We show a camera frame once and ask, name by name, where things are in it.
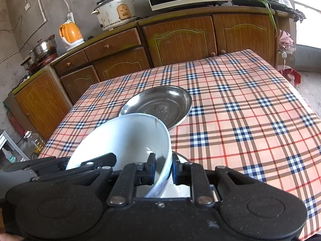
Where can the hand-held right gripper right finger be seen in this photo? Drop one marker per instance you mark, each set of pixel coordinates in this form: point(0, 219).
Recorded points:
point(176, 170)

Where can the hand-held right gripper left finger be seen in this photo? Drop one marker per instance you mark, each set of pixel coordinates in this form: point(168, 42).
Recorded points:
point(151, 168)

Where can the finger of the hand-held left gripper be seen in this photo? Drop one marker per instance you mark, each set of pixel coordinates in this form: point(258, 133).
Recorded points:
point(100, 161)
point(47, 163)

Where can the blue patterned white bowl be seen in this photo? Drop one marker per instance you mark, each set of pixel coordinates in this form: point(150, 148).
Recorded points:
point(120, 140)

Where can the cooking oil bottle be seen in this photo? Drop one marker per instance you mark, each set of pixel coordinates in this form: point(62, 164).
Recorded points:
point(35, 143)

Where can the white bottle green label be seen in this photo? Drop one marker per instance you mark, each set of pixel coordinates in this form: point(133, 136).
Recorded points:
point(8, 155)

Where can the white metal rack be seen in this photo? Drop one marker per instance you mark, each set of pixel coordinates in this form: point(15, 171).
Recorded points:
point(12, 143)

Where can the single-door wooden cabinet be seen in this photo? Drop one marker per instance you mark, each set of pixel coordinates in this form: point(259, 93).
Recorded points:
point(37, 105)

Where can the shallow steel plate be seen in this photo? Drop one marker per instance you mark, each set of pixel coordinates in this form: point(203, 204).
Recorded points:
point(160, 105)

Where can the plaid tablecloth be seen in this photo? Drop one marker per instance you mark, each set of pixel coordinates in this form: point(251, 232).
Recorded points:
point(238, 105)

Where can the small steel pot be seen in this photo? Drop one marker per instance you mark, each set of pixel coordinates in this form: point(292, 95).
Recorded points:
point(26, 64)

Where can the red induction cooker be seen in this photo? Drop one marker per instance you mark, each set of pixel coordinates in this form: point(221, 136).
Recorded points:
point(44, 61)

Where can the steel cooking pot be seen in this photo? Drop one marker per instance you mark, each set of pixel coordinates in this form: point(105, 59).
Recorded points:
point(44, 49)

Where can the orange electric kettle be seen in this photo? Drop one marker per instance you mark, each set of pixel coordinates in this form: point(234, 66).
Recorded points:
point(71, 35)

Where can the double-door wooden cabinet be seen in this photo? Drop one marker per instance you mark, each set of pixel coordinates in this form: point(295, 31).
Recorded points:
point(180, 40)

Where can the white rice cooker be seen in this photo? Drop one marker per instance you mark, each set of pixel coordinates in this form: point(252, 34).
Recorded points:
point(115, 13)

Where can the red gift bag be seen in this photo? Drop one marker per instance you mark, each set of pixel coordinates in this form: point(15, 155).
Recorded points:
point(292, 76)

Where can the pink fabric bundle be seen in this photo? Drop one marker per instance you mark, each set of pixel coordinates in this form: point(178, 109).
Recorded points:
point(286, 40)

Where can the green onion leaf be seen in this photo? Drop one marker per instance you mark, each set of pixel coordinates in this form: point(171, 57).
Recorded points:
point(270, 12)

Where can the black tray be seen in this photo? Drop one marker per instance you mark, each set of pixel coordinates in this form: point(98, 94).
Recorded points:
point(283, 7)

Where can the glazed door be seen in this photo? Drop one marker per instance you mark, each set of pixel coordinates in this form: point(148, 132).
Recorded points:
point(308, 25)

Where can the white wall socket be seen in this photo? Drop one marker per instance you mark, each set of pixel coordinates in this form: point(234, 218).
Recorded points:
point(27, 6)

